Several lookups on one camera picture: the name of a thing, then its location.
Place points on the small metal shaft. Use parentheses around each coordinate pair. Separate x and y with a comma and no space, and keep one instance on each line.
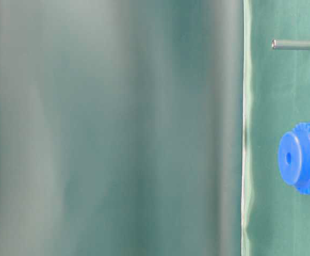
(284,44)

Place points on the blue plastic gear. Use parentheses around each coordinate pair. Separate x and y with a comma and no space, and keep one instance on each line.
(294,158)

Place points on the green table cloth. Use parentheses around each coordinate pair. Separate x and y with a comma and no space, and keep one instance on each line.
(150,127)

